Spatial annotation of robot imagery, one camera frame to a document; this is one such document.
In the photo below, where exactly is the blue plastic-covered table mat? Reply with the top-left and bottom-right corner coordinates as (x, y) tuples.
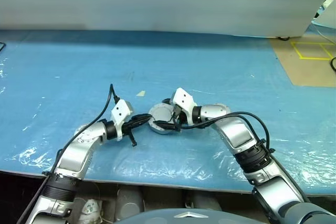
(0, 29), (336, 196)

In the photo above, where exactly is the round silver motor lid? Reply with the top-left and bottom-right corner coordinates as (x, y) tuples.
(148, 103), (176, 128)

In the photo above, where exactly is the brown cardboard sheet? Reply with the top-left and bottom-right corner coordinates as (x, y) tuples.
(269, 27), (336, 87)

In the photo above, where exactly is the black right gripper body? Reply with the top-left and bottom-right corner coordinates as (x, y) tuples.
(171, 104), (185, 131)

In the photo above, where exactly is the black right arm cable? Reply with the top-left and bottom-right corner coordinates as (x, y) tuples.
(180, 111), (312, 204)

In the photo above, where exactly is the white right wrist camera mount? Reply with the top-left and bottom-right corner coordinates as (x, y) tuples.
(170, 87), (198, 125)

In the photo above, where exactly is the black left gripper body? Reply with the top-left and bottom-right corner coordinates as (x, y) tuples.
(121, 121), (138, 148)

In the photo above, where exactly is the grey rounded cylinder shape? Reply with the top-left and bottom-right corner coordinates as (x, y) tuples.
(183, 189), (223, 212)
(114, 185), (144, 221)

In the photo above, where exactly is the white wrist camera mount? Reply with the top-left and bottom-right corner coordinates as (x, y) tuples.
(170, 87), (198, 125)
(110, 99), (133, 141)

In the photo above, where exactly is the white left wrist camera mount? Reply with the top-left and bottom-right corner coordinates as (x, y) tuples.
(110, 99), (133, 141)

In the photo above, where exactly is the grey robot torso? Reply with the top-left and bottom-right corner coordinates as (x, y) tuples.
(112, 207), (270, 224)

